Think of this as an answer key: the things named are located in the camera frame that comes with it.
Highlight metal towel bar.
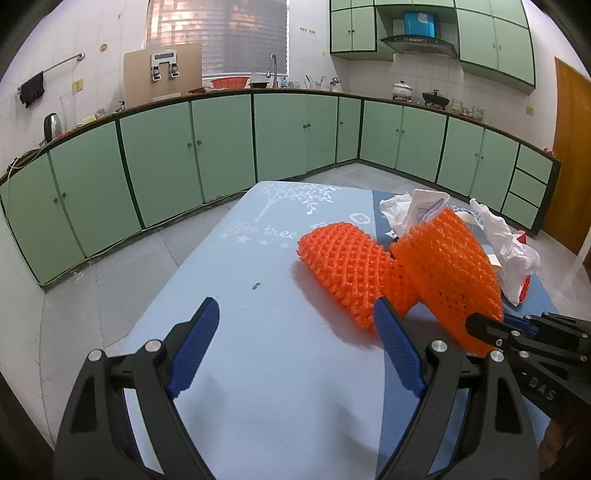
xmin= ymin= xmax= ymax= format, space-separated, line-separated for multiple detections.
xmin=17 ymin=52 xmax=86 ymax=93

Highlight green kitchen cabinets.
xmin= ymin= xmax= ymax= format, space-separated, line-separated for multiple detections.
xmin=0 ymin=90 xmax=562 ymax=288
xmin=329 ymin=0 xmax=537 ymax=88

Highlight orange foam fruit net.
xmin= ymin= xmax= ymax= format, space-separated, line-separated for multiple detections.
xmin=390 ymin=207 xmax=505 ymax=357
xmin=297 ymin=222 xmax=403 ymax=330

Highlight green lower kitchen cabinets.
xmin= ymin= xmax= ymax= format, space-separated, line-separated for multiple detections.
xmin=0 ymin=90 xmax=562 ymax=288

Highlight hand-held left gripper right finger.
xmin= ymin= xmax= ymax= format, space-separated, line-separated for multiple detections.
xmin=372 ymin=296 xmax=541 ymax=480

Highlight blue printed tablecloth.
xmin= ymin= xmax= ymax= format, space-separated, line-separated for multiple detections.
xmin=106 ymin=181 xmax=560 ymax=480

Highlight green upper kitchen cabinets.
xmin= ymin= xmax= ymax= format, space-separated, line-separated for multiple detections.
xmin=329 ymin=0 xmax=537 ymax=88

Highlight window blind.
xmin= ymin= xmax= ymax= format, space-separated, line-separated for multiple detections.
xmin=147 ymin=0 xmax=290 ymax=77

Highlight wooden door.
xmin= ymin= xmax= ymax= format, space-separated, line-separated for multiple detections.
xmin=540 ymin=56 xmax=591 ymax=256

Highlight black wok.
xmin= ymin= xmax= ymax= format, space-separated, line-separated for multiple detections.
xmin=421 ymin=90 xmax=450 ymax=110

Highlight range hood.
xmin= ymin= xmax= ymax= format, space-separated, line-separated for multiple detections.
xmin=380 ymin=34 xmax=456 ymax=59

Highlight dark hanging towel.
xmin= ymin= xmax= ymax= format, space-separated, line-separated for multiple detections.
xmin=19 ymin=72 xmax=46 ymax=108

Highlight crumpled white plastic bag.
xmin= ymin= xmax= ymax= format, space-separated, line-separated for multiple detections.
xmin=468 ymin=198 xmax=541 ymax=306

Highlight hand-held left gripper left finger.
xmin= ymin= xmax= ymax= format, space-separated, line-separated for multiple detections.
xmin=53 ymin=296 xmax=221 ymax=480

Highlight clear plastic pitcher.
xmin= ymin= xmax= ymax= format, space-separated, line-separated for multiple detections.
xmin=60 ymin=92 xmax=77 ymax=133

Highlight row of glass jars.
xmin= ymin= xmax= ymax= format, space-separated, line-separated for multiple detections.
xmin=450 ymin=98 xmax=486 ymax=121

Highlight steel electric kettle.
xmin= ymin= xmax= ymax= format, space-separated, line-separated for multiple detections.
xmin=43 ymin=113 xmax=65 ymax=142

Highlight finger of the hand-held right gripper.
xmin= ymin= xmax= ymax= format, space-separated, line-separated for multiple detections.
xmin=503 ymin=312 xmax=591 ymax=345
xmin=465 ymin=312 xmax=523 ymax=354

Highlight red and white wrapper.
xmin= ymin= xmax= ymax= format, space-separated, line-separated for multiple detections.
xmin=510 ymin=230 xmax=533 ymax=306

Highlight wooden board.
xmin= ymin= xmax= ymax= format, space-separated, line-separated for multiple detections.
xmin=124 ymin=44 xmax=204 ymax=107

